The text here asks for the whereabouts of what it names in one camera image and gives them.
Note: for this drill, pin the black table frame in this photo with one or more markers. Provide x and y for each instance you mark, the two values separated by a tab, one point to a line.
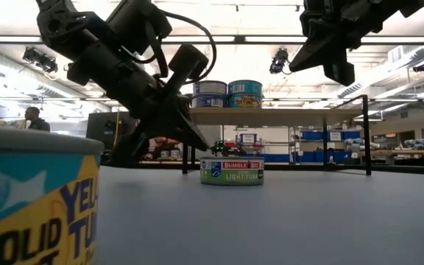
399	169

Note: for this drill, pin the blue white box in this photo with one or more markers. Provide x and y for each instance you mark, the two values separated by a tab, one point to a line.
248	138

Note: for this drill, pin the wooden workbench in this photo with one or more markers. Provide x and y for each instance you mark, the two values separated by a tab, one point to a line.
399	152

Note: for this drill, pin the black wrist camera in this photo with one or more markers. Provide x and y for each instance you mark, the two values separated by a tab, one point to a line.
188	60
315	18

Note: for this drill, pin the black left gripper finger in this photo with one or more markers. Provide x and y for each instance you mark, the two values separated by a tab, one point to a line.
190	129
133	147

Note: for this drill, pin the blue table mat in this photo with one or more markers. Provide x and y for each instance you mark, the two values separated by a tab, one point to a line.
271	228

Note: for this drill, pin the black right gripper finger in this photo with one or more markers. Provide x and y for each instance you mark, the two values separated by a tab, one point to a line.
322	51
342	73

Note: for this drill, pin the black overhead frame bar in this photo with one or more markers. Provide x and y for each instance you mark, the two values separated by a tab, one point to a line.
271	39

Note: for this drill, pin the dark device green lights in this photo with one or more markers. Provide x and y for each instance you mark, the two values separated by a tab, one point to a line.
219	148

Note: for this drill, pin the black monitor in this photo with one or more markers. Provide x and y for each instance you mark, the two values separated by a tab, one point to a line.
101	129

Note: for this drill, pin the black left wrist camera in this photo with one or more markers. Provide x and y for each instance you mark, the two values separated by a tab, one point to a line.
188	60

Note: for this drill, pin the wooden shelf black frame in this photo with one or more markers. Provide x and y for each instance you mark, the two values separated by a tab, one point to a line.
271	117

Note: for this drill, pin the grey equipment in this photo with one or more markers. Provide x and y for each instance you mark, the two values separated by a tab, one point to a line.
355	143
417	143

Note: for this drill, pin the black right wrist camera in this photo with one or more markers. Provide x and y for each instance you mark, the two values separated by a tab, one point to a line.
315	18

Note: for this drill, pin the black ceiling camera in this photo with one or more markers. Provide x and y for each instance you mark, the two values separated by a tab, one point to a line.
280	60
421	67

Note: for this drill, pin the blue storage bin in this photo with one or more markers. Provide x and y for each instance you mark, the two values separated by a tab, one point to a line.
313	156
312	135
341	156
351	135

